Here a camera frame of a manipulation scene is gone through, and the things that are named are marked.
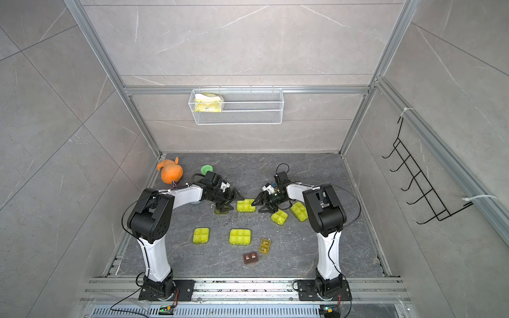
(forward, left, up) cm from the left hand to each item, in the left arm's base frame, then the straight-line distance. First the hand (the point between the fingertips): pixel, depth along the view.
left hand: (241, 200), depth 94 cm
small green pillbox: (-8, -18, -4) cm, 20 cm away
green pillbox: (-2, -2, -3) cm, 4 cm away
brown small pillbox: (-26, -4, -3) cm, 27 cm away
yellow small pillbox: (-21, -10, -2) cm, 24 cm away
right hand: (-3, -7, -2) cm, 8 cm away
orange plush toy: (+17, +37, +4) cm, 41 cm away
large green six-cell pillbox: (-17, +1, -3) cm, 17 cm away
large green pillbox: (-5, -28, -3) cm, 29 cm away
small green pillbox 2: (-4, +12, -3) cm, 13 cm away
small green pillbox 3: (-16, +18, -3) cm, 24 cm away
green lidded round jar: (+21, +20, 0) cm, 29 cm away
